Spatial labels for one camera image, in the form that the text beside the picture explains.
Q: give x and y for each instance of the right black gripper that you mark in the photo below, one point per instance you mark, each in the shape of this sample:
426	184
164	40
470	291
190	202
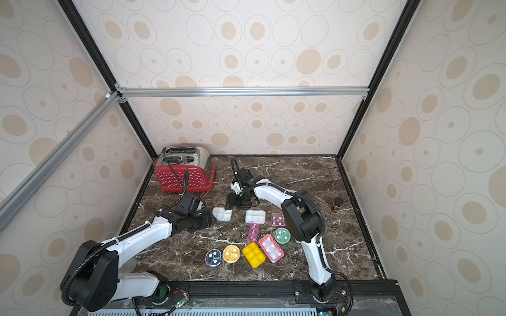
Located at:
239	195

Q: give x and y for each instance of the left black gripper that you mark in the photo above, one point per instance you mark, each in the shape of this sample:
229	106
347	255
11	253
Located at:
209	219

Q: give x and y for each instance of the white six-cell pillbox clear lid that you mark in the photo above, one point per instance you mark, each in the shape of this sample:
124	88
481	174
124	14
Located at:
222	214

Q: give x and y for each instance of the magenta pillbox clear lid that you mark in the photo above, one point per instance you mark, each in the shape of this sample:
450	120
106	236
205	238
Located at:
278	220

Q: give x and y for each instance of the dark blue round pillbox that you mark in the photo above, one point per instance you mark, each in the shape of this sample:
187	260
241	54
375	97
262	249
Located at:
213	258

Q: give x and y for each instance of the green round pillbox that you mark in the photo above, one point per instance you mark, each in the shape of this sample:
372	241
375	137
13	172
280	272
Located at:
282	236

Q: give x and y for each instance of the yellow lidded rectangular pillbox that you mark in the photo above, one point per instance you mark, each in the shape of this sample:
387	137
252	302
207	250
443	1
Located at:
254	255

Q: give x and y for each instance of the yellow round pillbox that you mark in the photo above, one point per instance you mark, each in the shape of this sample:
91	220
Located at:
231	254

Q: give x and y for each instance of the red rectangular pillbox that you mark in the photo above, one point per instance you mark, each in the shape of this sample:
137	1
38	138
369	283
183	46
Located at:
271	248

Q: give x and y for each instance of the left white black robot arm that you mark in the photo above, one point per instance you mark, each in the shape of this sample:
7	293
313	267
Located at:
94	279

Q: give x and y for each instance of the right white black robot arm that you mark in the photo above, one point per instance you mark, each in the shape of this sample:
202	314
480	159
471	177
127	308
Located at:
302	216

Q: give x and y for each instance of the red and silver toaster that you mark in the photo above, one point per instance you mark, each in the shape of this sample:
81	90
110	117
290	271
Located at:
179	167

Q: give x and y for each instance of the small dark brown bottle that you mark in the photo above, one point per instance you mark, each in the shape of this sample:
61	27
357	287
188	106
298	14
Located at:
337	204

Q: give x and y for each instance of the rear aluminium frame rail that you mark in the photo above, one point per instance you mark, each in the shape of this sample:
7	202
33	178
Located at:
251	92

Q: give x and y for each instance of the aluminium frame rail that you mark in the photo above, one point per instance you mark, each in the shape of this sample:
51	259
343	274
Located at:
251	92
22	194

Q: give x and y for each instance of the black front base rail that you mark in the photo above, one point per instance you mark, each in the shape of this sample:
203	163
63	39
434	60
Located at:
359	297

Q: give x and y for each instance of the left aluminium frame rail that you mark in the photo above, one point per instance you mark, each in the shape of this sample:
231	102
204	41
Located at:
22	194

